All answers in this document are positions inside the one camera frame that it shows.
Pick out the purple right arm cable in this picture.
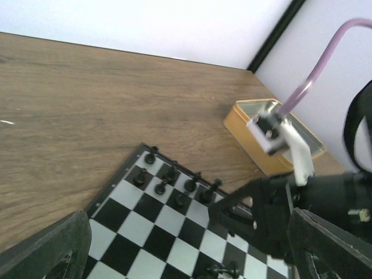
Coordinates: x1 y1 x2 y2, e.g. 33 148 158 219
278 17 372 117

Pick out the black chess piece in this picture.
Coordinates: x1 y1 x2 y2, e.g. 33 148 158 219
162 161 178 183
174 191 189 208
184 172 201 192
199 178 222 203
144 146 159 164

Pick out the black white chess board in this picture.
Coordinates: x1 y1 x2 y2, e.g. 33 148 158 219
83 144 294 278

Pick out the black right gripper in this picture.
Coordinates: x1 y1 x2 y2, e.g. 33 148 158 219
208 173 357 259

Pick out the gold metal tin box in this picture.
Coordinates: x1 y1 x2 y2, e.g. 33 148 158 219
224 99 326 185

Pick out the black enclosure corner post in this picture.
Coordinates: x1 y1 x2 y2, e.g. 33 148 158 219
246 0 306 73

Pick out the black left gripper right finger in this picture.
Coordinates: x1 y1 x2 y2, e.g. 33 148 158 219
288 208 371 278

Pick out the black chess rook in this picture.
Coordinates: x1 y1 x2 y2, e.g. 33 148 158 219
154 179 167 195

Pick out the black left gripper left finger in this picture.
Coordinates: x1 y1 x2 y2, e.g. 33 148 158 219
1 210 92 278

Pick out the pile of black chess pieces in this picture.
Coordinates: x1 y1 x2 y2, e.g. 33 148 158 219
196 261 240 278

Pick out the black chess pawn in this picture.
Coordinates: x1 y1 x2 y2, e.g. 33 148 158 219
133 168 147 187

